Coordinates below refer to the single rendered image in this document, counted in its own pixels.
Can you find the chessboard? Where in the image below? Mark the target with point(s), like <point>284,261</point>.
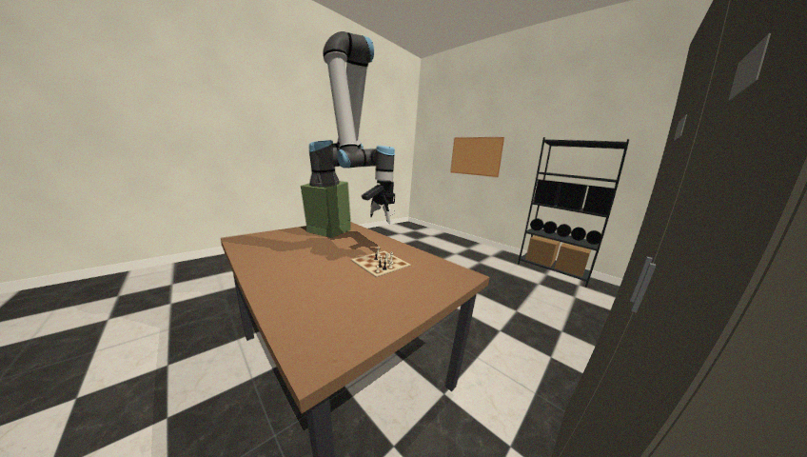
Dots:
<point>369,264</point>

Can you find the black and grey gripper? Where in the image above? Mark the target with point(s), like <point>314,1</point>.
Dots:
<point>384,197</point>

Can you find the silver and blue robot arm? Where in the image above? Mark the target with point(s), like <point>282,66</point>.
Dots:
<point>357,51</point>

